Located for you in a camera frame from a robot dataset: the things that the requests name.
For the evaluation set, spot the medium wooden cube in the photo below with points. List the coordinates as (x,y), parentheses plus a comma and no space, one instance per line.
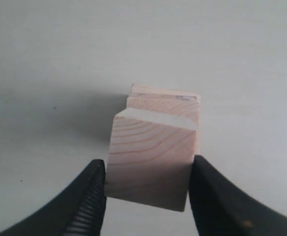
(176,105)

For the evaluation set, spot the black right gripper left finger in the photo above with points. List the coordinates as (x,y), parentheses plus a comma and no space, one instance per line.
(76,211)

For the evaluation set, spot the medium-large wooden cube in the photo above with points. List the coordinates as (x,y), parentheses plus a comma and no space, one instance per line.
(168,91)

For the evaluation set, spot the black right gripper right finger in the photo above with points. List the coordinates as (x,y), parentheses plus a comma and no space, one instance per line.
(220,208)

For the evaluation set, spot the smallest wooden cube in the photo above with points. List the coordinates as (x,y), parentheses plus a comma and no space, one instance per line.
(157,183)

